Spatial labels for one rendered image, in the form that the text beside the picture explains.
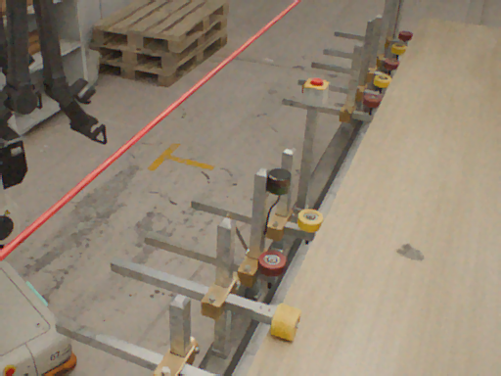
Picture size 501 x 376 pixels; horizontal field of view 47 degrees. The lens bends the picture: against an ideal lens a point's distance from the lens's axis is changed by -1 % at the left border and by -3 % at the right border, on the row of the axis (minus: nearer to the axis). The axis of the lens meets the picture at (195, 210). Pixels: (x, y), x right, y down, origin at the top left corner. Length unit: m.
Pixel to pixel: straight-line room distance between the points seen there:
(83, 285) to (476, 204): 1.84
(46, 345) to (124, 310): 0.57
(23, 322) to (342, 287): 1.34
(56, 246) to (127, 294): 0.57
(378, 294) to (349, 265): 0.13
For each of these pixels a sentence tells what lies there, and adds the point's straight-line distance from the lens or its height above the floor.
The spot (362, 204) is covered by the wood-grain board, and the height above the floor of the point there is 0.90.
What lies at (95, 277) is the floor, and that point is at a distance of 3.00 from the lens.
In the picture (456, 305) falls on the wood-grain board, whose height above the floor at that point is 0.90.
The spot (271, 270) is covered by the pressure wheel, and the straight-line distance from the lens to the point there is 1.65.
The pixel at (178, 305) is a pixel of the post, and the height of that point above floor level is 1.12.
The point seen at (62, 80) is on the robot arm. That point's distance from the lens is 1.90.
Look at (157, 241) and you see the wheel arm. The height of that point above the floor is 0.86.
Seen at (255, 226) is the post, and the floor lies 0.99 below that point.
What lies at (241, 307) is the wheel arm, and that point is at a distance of 1.46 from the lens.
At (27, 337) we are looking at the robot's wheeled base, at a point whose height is 0.28.
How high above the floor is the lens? 1.98
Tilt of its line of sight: 36 degrees down
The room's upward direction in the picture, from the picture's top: straight up
